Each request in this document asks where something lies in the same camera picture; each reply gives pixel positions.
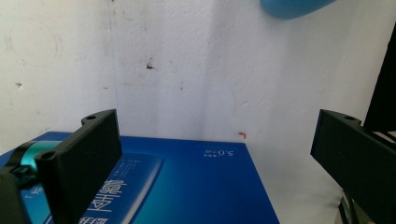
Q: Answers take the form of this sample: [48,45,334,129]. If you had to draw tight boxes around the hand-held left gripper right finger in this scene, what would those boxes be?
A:
[310,109,396,224]

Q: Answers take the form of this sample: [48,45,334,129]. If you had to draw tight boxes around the blue cardboard box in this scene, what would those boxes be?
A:
[0,131,280,224]

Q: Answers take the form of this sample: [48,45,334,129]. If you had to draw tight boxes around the blue bottle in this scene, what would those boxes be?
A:
[260,0,337,21]

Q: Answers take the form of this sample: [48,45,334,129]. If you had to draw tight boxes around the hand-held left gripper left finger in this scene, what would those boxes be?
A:
[34,108,123,224]

